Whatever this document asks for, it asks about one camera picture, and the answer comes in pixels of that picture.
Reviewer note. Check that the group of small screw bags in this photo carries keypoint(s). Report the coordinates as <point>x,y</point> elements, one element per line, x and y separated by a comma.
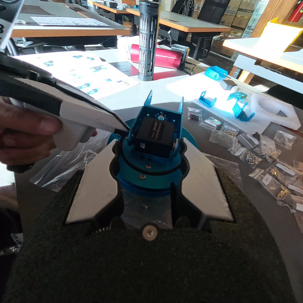
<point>260,151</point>

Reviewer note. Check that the blue round-ended metal bracket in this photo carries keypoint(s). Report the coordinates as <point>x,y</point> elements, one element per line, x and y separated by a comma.
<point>215,72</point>

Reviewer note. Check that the person's left hand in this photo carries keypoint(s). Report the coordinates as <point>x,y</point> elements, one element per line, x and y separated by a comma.
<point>23,137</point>

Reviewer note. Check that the white foam sheet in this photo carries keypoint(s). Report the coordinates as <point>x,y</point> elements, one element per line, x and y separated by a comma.
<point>272,106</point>

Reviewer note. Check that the thin blue U bracket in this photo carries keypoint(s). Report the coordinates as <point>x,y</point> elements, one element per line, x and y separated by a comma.
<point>206,101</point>

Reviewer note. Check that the black office chair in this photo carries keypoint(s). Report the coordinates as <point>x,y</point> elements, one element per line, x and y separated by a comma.
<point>213,10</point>

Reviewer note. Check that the long orange-edged desk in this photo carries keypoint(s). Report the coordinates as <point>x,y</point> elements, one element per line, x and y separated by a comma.
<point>189,24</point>

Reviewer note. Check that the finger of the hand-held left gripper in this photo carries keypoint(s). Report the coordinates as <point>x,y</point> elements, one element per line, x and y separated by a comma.
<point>90,113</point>

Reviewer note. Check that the blue toy robot arm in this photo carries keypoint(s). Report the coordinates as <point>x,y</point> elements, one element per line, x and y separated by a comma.
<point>151,165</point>

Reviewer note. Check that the yellow plastic bin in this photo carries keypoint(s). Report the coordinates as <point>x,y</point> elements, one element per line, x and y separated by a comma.
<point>277,37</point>

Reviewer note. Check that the red cylindrical case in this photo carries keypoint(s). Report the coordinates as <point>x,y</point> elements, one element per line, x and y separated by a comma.
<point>165,58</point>

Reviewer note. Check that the black striped jacket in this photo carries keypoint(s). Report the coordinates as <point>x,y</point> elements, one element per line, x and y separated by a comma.
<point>184,7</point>

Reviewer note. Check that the blue perforated metal bracket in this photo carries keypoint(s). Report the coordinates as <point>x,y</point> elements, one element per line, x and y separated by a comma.
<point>238,95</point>
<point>241,113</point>

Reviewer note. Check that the grey servo motor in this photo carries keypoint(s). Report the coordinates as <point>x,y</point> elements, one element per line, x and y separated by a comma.
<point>228,85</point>

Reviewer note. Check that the white side table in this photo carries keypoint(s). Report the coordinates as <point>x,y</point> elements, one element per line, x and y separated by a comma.
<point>260,59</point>

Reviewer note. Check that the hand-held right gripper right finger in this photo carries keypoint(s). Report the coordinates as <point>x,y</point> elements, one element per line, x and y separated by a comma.
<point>206,189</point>

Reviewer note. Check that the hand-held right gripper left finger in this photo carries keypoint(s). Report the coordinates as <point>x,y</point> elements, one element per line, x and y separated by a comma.
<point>94,189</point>

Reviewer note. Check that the large clear plastic bag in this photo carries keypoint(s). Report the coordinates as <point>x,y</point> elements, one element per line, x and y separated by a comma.
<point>66,163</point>

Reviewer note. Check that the white crumpled wrapper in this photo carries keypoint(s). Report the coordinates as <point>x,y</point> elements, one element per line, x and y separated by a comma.
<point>124,47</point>

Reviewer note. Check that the small grey device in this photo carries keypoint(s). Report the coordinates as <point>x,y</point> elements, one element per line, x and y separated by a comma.
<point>181,53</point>

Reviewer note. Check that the white desk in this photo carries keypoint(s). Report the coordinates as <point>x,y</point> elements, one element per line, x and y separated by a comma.
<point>260,224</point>

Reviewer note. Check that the red fire extinguisher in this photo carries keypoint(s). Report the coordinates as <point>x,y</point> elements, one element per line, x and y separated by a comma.
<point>297,11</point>

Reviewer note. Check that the dark-topped orange-edged desk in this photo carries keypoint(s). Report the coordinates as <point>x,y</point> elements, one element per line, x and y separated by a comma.
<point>71,29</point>

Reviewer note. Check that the grey screwdriver bit holder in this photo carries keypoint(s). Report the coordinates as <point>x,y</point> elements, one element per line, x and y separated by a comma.
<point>148,35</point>

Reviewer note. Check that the printed instruction sheet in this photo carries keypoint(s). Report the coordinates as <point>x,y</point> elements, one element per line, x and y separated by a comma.
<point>71,68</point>

